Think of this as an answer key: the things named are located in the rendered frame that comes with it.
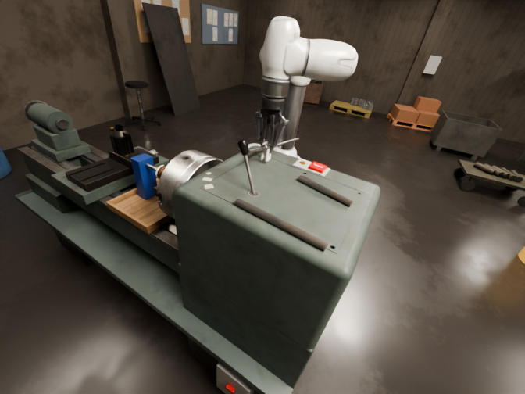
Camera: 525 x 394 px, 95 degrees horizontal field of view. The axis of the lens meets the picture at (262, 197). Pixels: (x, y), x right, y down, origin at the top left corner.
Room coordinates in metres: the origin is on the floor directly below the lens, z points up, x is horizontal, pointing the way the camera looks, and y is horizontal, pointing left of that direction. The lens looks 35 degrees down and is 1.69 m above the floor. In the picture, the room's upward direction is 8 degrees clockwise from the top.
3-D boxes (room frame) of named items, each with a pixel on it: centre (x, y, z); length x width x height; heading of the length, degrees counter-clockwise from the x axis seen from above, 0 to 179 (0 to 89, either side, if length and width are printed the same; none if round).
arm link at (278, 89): (0.85, 0.01, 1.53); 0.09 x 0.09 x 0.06
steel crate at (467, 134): (5.13, -3.90, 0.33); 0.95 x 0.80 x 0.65; 72
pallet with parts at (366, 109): (7.29, -2.18, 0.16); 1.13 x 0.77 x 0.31; 71
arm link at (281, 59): (0.86, 0.00, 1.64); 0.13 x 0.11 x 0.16; 95
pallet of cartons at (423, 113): (6.72, -3.66, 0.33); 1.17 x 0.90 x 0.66; 71
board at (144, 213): (0.99, 0.54, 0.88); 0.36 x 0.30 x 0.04; 153
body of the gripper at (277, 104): (0.85, 0.01, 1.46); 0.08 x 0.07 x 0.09; 64
